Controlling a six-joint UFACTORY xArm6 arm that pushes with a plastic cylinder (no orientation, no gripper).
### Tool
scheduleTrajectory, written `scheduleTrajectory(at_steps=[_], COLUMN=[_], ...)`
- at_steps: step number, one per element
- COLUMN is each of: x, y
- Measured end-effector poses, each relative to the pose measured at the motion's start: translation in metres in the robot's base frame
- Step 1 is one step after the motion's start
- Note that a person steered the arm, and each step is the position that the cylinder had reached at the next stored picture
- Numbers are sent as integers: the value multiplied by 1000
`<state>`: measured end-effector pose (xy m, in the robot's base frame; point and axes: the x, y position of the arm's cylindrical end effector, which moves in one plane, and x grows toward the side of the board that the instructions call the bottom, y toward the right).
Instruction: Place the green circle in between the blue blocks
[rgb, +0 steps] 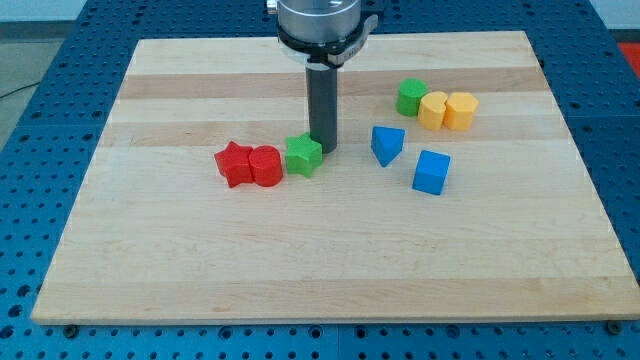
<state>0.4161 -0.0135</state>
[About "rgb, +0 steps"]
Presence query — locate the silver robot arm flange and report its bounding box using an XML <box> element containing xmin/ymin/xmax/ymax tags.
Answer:
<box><xmin>265</xmin><ymin>0</ymin><xmax>379</xmax><ymax>71</ymax></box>

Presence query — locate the green star block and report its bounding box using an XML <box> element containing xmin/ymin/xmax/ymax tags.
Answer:
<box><xmin>285</xmin><ymin>132</ymin><xmax>323</xmax><ymax>178</ymax></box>

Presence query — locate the red cylinder block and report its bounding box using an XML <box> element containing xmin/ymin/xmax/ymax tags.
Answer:
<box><xmin>249</xmin><ymin>145</ymin><xmax>283</xmax><ymax>187</ymax></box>

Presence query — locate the blue triangle block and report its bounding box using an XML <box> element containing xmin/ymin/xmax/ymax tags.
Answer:
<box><xmin>371</xmin><ymin>126</ymin><xmax>406</xmax><ymax>167</ymax></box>

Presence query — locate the red star block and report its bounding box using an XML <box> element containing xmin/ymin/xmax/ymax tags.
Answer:
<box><xmin>214</xmin><ymin>141</ymin><xmax>254</xmax><ymax>188</ymax></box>

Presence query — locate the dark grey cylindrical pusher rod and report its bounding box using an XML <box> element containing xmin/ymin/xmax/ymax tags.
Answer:
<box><xmin>305</xmin><ymin>68</ymin><xmax>338</xmax><ymax>154</ymax></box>

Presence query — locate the blue cube block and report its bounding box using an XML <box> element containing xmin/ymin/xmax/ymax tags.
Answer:
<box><xmin>412</xmin><ymin>150</ymin><xmax>451</xmax><ymax>195</ymax></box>

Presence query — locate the green cylinder block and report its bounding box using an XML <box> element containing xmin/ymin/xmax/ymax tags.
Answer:
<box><xmin>396</xmin><ymin>78</ymin><xmax>429</xmax><ymax>116</ymax></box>

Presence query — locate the yellow heart block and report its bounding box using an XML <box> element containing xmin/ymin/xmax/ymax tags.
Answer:
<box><xmin>418</xmin><ymin>91</ymin><xmax>448</xmax><ymax>131</ymax></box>

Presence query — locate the wooden board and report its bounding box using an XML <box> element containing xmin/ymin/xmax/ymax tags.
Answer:
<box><xmin>31</xmin><ymin>31</ymin><xmax>639</xmax><ymax>325</ymax></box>

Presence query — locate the yellow hexagon block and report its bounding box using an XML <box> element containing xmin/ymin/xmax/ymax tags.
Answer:
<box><xmin>443</xmin><ymin>92</ymin><xmax>479</xmax><ymax>131</ymax></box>

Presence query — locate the black cable on floor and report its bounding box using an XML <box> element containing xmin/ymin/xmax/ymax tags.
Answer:
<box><xmin>0</xmin><ymin>81</ymin><xmax>41</xmax><ymax>100</ymax></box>

